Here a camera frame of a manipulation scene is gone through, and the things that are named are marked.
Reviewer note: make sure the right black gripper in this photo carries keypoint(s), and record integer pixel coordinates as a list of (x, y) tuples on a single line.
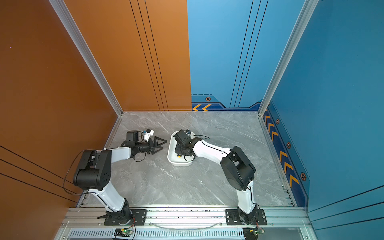
[(177, 149)]

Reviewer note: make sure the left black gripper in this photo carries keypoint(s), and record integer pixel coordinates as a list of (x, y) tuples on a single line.
[(152, 147)]

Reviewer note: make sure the white plastic bin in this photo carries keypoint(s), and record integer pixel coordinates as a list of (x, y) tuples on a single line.
[(175, 156)]

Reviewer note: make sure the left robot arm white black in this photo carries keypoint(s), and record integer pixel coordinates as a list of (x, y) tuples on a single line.
[(94, 171)]

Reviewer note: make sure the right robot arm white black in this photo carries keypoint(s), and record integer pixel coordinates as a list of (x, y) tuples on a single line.
[(237, 167)]

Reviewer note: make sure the left green circuit board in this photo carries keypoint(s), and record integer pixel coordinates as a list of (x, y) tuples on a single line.
[(123, 234)]

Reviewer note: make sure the green circuit board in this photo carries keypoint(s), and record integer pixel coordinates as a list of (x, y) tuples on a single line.
[(252, 233), (123, 234)]

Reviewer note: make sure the right green circuit board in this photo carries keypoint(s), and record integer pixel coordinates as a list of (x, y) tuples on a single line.
[(252, 233)]

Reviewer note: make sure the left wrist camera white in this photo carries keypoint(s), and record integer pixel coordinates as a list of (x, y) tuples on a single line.
[(147, 134)]

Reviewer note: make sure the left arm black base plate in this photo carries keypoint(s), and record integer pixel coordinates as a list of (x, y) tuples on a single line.
[(135, 217)]

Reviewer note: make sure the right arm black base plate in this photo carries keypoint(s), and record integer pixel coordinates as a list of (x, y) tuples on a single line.
[(237, 217)]

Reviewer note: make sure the aluminium front rail frame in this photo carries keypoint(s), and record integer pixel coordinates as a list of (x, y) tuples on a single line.
[(186, 223)]

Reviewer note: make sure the left aluminium corner post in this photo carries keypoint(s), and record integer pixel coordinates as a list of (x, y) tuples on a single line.
[(75, 34)]

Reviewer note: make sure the aluminium corner post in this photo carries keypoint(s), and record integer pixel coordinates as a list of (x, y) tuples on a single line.
[(75, 34), (301, 23)]

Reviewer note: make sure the right aluminium corner post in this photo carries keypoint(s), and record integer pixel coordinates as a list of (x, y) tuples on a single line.
[(301, 23)]

